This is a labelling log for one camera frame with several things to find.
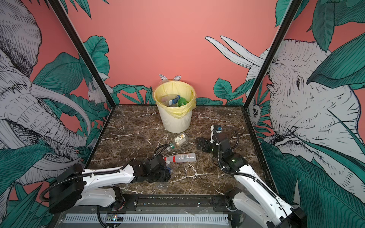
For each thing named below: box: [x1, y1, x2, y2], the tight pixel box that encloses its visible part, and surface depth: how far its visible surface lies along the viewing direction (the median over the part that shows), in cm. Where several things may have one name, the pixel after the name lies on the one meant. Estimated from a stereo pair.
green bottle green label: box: [177, 96, 189, 107], surface depth 102 cm
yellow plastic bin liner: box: [153, 80, 197, 119], surface depth 95 cm
